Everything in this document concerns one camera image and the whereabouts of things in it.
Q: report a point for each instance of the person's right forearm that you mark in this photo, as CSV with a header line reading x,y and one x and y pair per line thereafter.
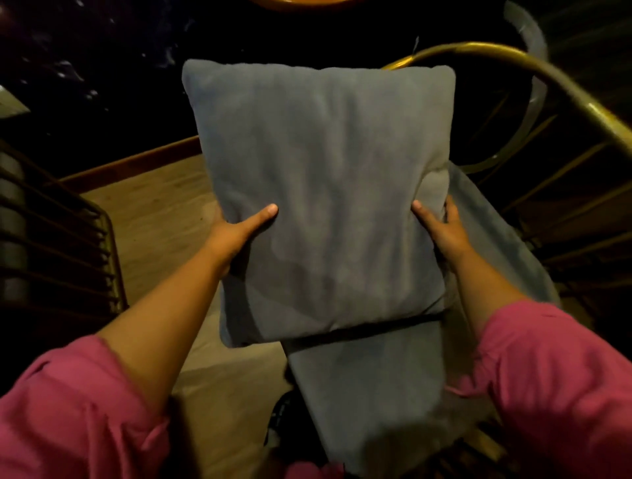
x,y
484,291

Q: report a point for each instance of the gold metal frame chair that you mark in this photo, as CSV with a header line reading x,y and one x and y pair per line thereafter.
x,y
474,48

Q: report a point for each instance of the person's right hand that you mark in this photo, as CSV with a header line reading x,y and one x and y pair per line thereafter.
x,y
452,237

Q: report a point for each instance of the dark striped upholstered sofa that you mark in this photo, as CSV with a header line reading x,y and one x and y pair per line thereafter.
x,y
592,39

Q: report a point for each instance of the wooden skirting board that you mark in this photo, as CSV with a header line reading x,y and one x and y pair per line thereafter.
x,y
133,165

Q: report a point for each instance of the large grey seat pad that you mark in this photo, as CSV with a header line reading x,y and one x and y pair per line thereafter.
x,y
375,395

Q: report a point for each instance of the person's left forearm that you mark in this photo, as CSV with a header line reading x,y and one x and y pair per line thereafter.
x,y
163,321

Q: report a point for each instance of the grey square pillow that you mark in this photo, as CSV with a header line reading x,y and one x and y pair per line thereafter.
x,y
321,197

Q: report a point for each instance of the grey curved metal rail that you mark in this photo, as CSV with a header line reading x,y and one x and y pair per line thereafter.
x,y
535,34

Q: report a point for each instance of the person's left hand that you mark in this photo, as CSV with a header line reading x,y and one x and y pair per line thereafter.
x,y
232,237

